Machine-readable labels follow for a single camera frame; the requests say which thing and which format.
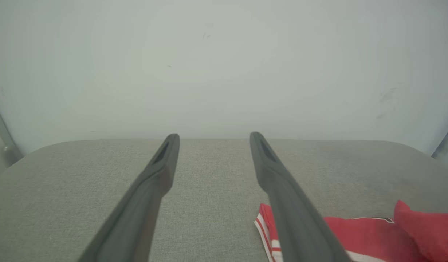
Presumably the red and white shirt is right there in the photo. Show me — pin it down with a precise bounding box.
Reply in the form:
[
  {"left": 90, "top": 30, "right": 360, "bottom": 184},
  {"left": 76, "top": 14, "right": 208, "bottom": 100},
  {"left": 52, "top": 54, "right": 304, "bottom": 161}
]
[{"left": 254, "top": 200, "right": 448, "bottom": 262}]

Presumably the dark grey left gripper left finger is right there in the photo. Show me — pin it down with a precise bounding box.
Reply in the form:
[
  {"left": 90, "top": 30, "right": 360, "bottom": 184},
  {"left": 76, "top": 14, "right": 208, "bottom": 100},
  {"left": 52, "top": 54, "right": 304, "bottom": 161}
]
[{"left": 78, "top": 134, "right": 180, "bottom": 262}]

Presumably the grey metal pipe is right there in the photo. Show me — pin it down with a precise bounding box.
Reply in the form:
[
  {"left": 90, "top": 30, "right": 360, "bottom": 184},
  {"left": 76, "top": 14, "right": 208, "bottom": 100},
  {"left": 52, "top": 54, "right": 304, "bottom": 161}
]
[{"left": 0, "top": 96, "right": 23, "bottom": 164}]

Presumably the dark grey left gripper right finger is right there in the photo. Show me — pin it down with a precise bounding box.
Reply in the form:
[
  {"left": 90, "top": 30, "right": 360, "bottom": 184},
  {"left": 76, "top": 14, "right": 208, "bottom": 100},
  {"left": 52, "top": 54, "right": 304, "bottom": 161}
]
[{"left": 249, "top": 132, "right": 352, "bottom": 262}]

